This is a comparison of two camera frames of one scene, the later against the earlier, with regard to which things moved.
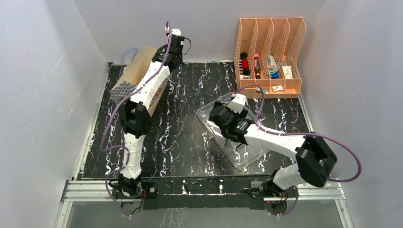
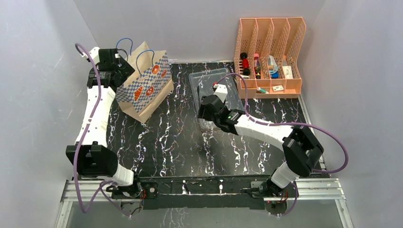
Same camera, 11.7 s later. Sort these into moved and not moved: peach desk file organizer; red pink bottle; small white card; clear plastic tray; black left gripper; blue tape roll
Moved: black left gripper; clear plastic tray
Not moved: blue tape roll; small white card; peach desk file organizer; red pink bottle
